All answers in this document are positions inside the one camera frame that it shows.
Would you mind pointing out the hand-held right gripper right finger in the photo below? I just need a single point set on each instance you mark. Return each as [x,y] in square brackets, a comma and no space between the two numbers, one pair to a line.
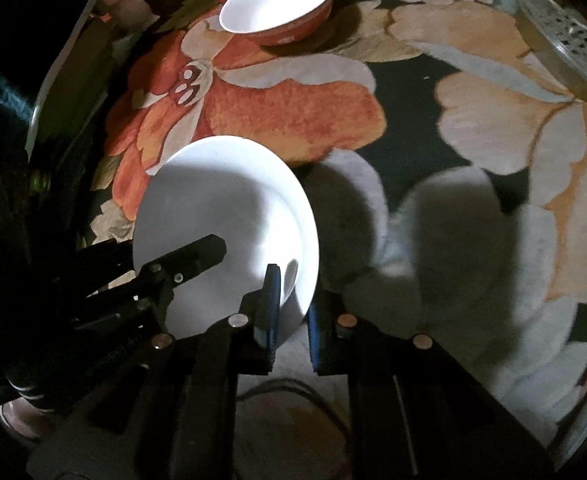
[316,332]

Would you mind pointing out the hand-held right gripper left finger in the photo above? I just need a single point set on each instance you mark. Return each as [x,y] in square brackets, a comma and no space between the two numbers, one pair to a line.
[272,305]

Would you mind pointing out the floral tablecloth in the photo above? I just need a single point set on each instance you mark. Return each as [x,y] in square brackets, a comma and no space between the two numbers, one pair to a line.
[473,210]

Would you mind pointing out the red bowl white inside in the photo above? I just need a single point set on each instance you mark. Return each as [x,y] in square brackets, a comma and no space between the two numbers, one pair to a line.
[208,195]
[309,255]
[278,5]

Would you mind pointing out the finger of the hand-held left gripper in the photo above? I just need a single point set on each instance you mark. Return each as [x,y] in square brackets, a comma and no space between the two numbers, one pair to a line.
[108,260]
[198,255]

